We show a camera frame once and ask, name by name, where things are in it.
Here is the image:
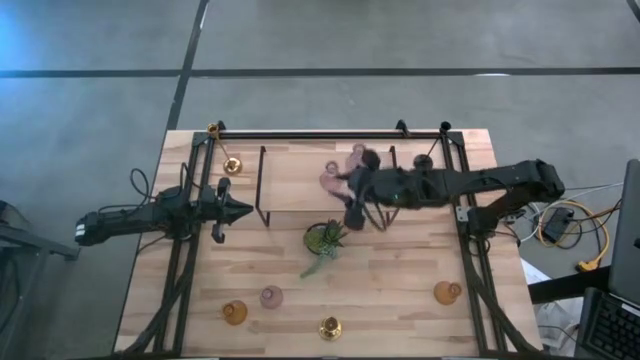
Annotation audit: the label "potted green succulent plant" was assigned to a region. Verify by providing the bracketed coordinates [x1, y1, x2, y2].
[299, 218, 350, 280]

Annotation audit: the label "pink ribbed glass candle holder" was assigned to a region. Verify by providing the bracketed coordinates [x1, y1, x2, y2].
[319, 159, 354, 201]
[259, 285, 284, 310]
[347, 143, 369, 171]

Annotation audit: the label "grey metal stand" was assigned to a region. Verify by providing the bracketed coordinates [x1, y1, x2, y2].
[0, 199, 81, 351]

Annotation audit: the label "slim tall brass candlestick holder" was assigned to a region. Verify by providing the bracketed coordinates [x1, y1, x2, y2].
[207, 122, 244, 176]

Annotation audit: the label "tall black candlestick holder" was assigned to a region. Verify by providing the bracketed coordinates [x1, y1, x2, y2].
[412, 120, 452, 171]

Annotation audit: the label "black power adapter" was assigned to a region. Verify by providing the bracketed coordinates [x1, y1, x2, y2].
[542, 207, 576, 245]

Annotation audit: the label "amber glass candle holder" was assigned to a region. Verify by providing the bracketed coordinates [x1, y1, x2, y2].
[222, 299, 249, 327]
[432, 280, 463, 306]

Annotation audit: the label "yellow cable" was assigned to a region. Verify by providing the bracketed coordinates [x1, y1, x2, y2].
[537, 198, 611, 274]

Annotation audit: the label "clear plastic bag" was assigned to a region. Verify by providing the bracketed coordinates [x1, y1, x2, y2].
[534, 299, 584, 351]

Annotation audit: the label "black aluminium rig frame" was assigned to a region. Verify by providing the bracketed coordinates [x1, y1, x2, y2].
[119, 119, 541, 359]

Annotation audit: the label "black laptop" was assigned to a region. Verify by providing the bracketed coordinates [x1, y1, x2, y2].
[574, 158, 640, 360]

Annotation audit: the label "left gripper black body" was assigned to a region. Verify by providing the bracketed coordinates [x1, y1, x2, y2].
[202, 178, 232, 244]

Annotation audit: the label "wooden shelf riser black legs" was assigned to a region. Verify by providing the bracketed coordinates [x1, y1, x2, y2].
[254, 144, 400, 229]

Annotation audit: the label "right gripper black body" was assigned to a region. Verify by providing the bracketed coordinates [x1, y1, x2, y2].
[344, 149, 389, 231]

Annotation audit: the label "wide-base brass candlestick holder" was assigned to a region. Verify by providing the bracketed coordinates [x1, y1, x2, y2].
[318, 316, 343, 342]

